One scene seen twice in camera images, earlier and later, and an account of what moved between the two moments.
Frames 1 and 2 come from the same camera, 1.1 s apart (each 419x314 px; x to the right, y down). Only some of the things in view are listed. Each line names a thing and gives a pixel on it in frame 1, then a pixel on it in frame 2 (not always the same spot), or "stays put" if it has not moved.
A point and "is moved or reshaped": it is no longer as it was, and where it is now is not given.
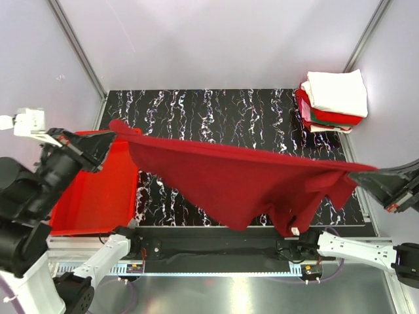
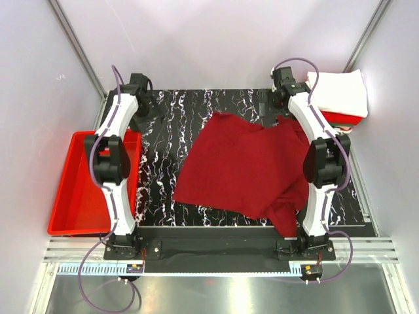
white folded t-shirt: (343, 93) stays put
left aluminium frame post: (78, 47) stays put
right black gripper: (391, 186) to (275, 91)
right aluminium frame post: (368, 34) stays put
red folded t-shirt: (327, 115) stays put
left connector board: (135, 268) stays put
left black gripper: (91, 150) to (148, 103)
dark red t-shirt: (237, 189) is moved or reshaped
